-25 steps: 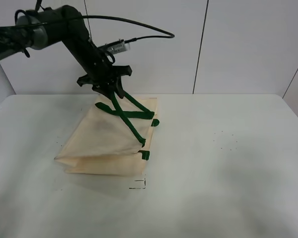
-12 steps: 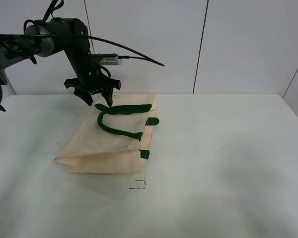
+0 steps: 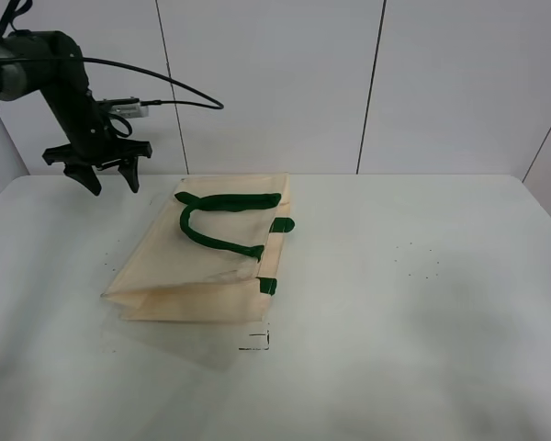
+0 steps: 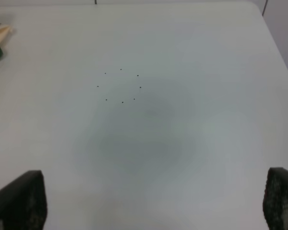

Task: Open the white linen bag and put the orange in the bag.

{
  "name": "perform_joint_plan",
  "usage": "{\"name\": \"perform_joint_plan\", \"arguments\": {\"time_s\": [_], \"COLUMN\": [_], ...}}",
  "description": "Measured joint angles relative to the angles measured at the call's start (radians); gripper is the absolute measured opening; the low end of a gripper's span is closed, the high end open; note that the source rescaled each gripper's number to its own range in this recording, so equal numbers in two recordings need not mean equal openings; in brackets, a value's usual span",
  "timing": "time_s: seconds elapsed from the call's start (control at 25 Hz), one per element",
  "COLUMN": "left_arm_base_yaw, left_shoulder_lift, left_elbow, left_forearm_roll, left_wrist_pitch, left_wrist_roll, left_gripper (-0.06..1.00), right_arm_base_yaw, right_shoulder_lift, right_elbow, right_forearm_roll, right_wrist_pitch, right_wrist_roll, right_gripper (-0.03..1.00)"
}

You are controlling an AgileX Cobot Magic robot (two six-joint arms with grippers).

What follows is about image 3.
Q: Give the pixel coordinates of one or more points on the cream linen bag green handles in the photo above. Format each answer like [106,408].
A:
[212,253]

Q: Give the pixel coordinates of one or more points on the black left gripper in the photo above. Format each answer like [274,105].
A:
[91,141]

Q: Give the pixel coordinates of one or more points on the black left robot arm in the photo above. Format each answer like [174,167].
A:
[52,63]

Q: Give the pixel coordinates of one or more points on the small white wrist camera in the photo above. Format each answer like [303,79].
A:
[126,108]

